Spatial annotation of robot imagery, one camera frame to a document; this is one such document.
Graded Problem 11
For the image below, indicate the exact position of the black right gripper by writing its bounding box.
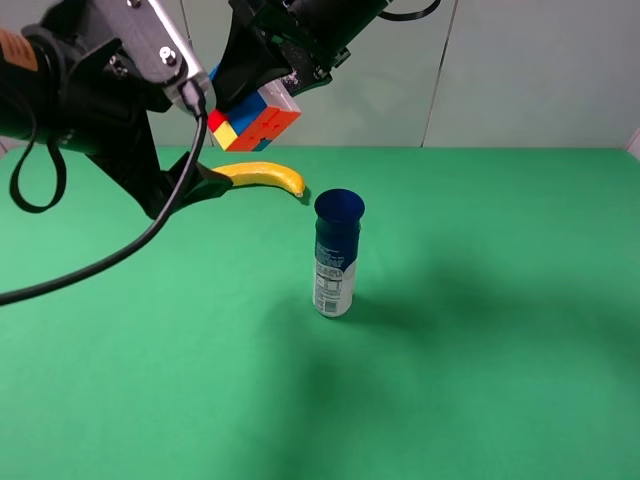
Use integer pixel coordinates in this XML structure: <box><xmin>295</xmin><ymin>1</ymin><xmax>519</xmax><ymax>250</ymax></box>
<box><xmin>213</xmin><ymin>0</ymin><xmax>389</xmax><ymax>111</ymax></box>

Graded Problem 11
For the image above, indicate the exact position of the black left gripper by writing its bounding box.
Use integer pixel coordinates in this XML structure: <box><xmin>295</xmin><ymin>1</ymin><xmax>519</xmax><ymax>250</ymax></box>
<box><xmin>22</xmin><ymin>0</ymin><xmax>234</xmax><ymax>221</ymax></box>

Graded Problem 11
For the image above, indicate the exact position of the multicoloured puzzle cube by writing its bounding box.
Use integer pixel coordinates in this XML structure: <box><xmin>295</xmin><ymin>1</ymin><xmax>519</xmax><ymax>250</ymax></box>
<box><xmin>208</xmin><ymin>79</ymin><xmax>301</xmax><ymax>152</ymax></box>

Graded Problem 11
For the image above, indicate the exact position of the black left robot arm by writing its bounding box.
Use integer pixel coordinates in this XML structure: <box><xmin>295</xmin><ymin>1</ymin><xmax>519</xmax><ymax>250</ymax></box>
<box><xmin>1</xmin><ymin>1</ymin><xmax>214</xmax><ymax>218</ymax></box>

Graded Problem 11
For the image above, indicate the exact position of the yellow banana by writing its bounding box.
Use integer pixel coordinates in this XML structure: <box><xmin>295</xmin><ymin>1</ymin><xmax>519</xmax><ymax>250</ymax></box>
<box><xmin>212</xmin><ymin>162</ymin><xmax>306</xmax><ymax>198</ymax></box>

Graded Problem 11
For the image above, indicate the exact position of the blue capped white bottle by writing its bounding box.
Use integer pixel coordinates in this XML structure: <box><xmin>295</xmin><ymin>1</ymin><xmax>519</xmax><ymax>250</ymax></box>
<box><xmin>313</xmin><ymin>189</ymin><xmax>365</xmax><ymax>318</ymax></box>

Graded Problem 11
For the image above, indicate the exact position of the green table cloth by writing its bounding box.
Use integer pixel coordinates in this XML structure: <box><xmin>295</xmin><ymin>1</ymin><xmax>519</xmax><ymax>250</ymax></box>
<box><xmin>1</xmin><ymin>148</ymin><xmax>639</xmax><ymax>479</ymax></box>

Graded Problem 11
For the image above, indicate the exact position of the black left camera cable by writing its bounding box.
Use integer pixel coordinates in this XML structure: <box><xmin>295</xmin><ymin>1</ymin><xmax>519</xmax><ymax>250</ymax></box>
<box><xmin>0</xmin><ymin>79</ymin><xmax>210</xmax><ymax>307</ymax></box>

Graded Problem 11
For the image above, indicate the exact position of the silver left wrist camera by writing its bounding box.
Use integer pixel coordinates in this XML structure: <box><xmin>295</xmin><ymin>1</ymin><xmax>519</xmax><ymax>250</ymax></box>
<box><xmin>112</xmin><ymin>1</ymin><xmax>215</xmax><ymax>110</ymax></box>

